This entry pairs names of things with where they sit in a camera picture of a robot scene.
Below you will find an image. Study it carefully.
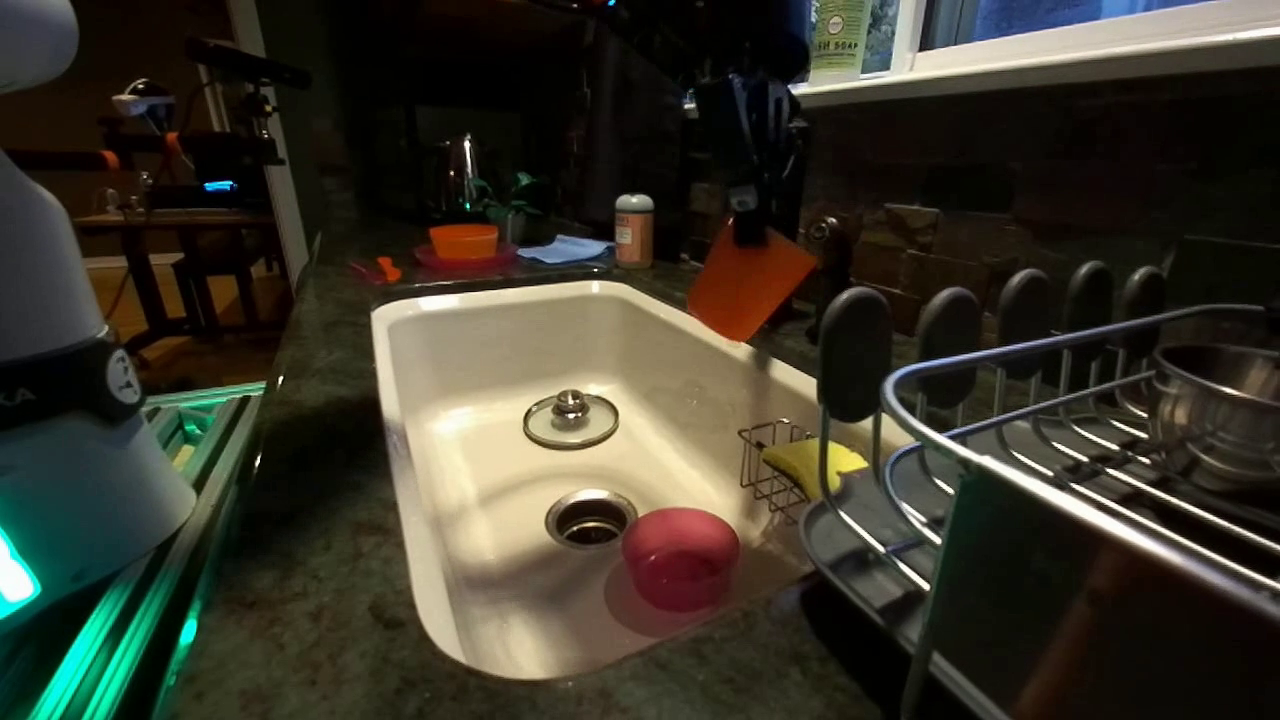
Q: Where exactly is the white kitchen sink basin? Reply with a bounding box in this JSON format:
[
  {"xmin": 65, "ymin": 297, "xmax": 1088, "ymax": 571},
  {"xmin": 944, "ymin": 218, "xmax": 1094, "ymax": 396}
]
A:
[{"xmin": 372, "ymin": 281, "xmax": 817, "ymax": 680}]

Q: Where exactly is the steel pot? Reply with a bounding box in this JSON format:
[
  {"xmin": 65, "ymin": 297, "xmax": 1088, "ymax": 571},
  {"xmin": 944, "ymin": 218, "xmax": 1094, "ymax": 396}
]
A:
[{"xmin": 1149, "ymin": 344, "xmax": 1280, "ymax": 498}]

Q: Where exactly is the blue cloth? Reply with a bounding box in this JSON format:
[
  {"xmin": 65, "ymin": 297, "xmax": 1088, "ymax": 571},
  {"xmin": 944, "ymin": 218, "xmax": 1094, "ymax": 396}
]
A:
[{"xmin": 515, "ymin": 234, "xmax": 611, "ymax": 265}]

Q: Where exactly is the glass pot lid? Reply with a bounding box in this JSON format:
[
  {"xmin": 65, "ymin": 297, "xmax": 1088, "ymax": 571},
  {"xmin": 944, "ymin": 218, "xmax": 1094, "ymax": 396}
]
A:
[{"xmin": 523, "ymin": 389, "xmax": 621, "ymax": 454}]

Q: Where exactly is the orange bowl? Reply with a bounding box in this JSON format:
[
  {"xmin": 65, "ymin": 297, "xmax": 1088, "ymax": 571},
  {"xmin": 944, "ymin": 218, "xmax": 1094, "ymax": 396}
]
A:
[{"xmin": 428, "ymin": 223, "xmax": 499, "ymax": 260}]

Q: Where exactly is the grey dish drying rack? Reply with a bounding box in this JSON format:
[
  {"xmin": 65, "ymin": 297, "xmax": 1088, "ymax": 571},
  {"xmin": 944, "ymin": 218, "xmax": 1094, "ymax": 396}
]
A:
[{"xmin": 802, "ymin": 265, "xmax": 1280, "ymax": 720}]

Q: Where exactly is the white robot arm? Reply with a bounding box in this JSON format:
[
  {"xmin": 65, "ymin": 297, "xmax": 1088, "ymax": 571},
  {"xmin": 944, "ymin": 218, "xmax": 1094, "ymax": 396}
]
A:
[{"xmin": 0, "ymin": 153, "xmax": 197, "ymax": 635}]

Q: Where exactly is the orange soap bottle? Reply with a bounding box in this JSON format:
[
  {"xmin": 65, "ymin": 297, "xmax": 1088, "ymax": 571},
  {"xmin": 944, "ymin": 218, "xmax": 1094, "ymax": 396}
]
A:
[{"xmin": 616, "ymin": 194, "xmax": 655, "ymax": 267}]

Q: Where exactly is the orange plastic cup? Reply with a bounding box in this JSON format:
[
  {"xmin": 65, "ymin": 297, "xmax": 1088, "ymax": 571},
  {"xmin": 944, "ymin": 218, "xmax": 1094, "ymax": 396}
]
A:
[{"xmin": 687, "ymin": 223, "xmax": 817, "ymax": 341}]

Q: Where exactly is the dark kitchen faucet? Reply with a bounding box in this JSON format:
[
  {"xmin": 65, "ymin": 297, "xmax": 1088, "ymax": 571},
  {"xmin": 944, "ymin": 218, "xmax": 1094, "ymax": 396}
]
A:
[{"xmin": 807, "ymin": 214, "xmax": 863, "ymax": 315}]

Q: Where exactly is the yellow sponge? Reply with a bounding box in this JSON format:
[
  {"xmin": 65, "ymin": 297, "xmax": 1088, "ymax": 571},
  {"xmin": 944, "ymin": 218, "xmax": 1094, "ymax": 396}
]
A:
[{"xmin": 764, "ymin": 439, "xmax": 868, "ymax": 502}]

